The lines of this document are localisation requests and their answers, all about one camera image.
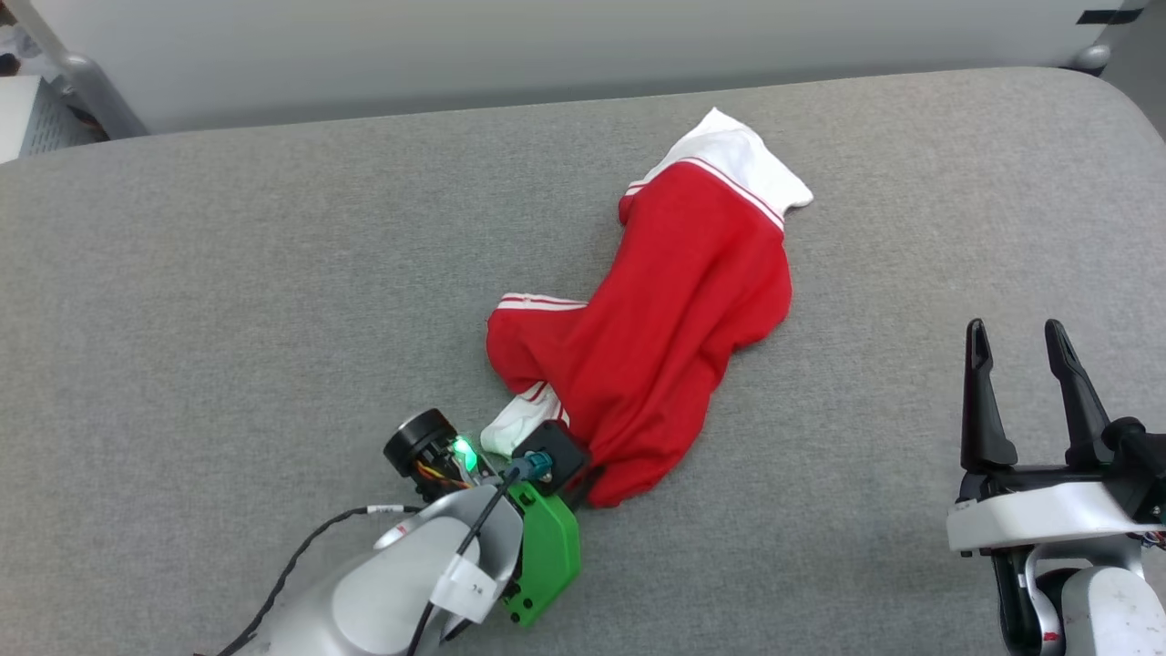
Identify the red white basketball jersey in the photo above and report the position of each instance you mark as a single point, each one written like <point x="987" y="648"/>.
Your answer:
<point x="674" y="319"/>

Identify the grey metal frame leg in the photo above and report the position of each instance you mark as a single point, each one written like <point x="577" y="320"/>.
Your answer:
<point x="91" y="87"/>

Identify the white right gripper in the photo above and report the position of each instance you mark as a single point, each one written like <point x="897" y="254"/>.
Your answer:
<point x="1038" y="515"/>

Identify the black tape strip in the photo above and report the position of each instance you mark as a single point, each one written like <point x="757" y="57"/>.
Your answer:
<point x="1109" y="15"/>

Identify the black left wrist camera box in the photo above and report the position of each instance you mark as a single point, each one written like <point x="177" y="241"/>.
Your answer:
<point x="556" y="446"/>

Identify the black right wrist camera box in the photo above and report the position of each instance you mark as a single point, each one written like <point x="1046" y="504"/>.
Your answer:
<point x="1139" y="456"/>

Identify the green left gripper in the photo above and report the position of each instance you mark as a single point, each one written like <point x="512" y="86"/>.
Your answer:
<point x="547" y="556"/>

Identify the white power supply box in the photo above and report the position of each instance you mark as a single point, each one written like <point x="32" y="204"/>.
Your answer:
<point x="23" y="118"/>

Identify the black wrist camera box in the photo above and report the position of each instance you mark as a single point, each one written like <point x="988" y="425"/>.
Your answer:
<point x="556" y="446"/>
<point x="1139" y="456"/>

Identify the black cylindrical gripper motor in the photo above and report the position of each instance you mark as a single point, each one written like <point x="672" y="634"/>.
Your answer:
<point x="417" y="442"/>

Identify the grey fabric sofa cushion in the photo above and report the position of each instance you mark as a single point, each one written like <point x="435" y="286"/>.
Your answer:
<point x="273" y="273"/>

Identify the grey metal frame foot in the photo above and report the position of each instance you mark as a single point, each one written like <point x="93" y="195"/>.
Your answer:
<point x="1091" y="58"/>

